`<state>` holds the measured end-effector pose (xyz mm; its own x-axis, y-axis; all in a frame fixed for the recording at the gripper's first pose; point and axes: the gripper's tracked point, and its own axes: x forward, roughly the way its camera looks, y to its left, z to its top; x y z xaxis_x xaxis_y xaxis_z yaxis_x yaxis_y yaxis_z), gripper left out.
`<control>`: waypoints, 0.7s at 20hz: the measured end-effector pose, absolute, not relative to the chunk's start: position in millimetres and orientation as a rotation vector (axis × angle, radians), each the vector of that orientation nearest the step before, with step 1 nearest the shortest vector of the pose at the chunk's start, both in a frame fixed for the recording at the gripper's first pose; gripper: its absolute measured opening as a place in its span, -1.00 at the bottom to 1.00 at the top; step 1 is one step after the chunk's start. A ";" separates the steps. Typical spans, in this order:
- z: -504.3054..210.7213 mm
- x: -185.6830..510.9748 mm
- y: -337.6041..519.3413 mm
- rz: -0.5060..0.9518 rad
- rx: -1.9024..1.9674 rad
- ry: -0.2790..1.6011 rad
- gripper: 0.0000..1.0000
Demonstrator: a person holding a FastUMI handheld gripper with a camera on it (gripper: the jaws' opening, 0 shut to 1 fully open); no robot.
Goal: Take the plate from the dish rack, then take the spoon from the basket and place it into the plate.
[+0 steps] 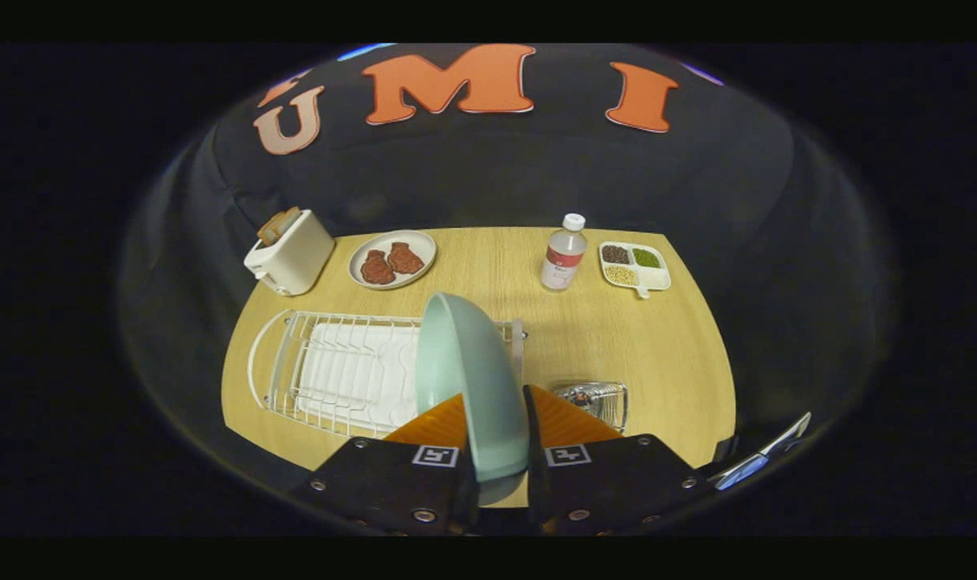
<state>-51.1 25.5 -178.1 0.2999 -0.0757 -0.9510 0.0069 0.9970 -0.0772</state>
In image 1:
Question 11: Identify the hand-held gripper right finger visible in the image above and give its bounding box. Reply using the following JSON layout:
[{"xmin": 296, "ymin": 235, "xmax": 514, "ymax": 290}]
[{"xmin": 523, "ymin": 384, "xmax": 718, "ymax": 537}]

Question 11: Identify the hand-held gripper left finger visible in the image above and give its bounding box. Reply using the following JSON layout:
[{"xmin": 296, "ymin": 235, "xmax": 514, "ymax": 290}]
[{"xmin": 291, "ymin": 392, "xmax": 481, "ymax": 537}]

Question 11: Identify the metal wire basket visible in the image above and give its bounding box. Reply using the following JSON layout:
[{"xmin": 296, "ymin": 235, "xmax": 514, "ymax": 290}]
[{"xmin": 551, "ymin": 382, "xmax": 629, "ymax": 434}]

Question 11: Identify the mint green plate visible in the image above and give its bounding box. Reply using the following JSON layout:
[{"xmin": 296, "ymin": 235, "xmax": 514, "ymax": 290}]
[{"xmin": 416, "ymin": 292, "xmax": 531, "ymax": 507}]

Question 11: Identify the white wire dish rack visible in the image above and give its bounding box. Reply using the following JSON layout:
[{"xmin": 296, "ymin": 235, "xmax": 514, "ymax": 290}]
[{"xmin": 248, "ymin": 309, "xmax": 528, "ymax": 440}]

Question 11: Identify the beige round plate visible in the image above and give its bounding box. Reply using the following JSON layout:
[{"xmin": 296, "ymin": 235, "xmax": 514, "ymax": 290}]
[{"xmin": 348, "ymin": 230, "xmax": 438, "ymax": 291}]

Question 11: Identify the clear plastic water bottle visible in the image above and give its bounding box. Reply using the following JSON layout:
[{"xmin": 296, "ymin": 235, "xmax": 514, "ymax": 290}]
[{"xmin": 540, "ymin": 213, "xmax": 588, "ymax": 292}]

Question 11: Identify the white divided tray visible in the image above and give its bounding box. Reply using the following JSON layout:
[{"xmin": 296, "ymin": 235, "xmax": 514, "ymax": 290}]
[{"xmin": 599, "ymin": 242, "xmax": 672, "ymax": 300}]

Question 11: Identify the brown meat piece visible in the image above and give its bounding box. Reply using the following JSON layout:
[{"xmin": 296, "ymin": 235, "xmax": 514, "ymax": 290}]
[
  {"xmin": 360, "ymin": 250, "xmax": 396, "ymax": 285},
  {"xmin": 387, "ymin": 242, "xmax": 425, "ymax": 276}
]

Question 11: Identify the white toaster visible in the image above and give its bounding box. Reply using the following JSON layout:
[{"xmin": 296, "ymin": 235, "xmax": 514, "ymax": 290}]
[{"xmin": 244, "ymin": 209, "xmax": 336, "ymax": 296}]

